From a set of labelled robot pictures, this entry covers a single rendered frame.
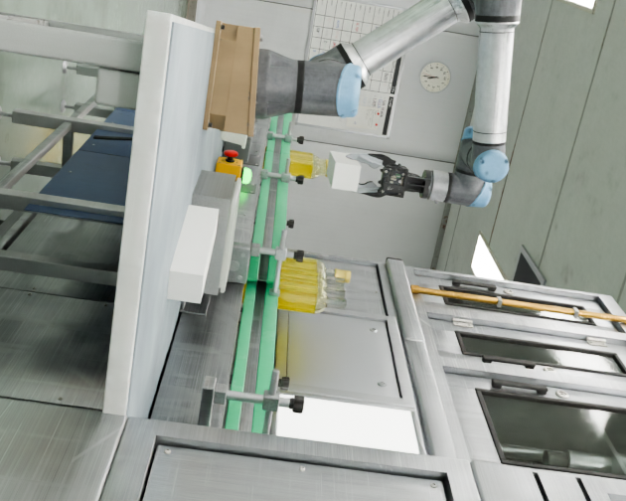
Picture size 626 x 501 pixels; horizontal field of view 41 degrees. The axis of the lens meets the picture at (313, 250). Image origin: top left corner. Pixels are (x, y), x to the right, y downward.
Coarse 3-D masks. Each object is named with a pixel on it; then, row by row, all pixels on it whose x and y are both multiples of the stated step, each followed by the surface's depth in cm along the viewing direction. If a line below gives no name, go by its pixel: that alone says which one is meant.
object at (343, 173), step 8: (336, 152) 219; (336, 160) 201; (344, 160) 204; (352, 160) 206; (328, 168) 218; (336, 168) 198; (344, 168) 198; (352, 168) 198; (360, 168) 198; (328, 176) 214; (336, 176) 198; (344, 176) 198; (352, 176) 198; (336, 184) 198; (344, 184) 199; (352, 184) 199
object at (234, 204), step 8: (240, 184) 190; (232, 200) 176; (232, 208) 175; (232, 216) 175; (232, 224) 176; (232, 232) 176; (232, 240) 194; (224, 248) 179; (232, 248) 195; (224, 256) 179; (224, 264) 179; (224, 272) 180; (224, 280) 181; (224, 288) 182
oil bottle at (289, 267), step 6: (282, 264) 224; (288, 264) 225; (294, 264) 226; (300, 264) 226; (282, 270) 222; (288, 270) 222; (294, 270) 222; (300, 270) 223; (306, 270) 223; (312, 270) 224; (318, 270) 224; (318, 276) 223; (324, 276) 224
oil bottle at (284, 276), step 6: (282, 276) 218; (288, 276) 219; (294, 276) 219; (300, 276) 220; (306, 276) 220; (312, 276) 221; (294, 282) 217; (300, 282) 217; (306, 282) 217; (312, 282) 218; (318, 282) 218; (324, 282) 220; (324, 288) 218
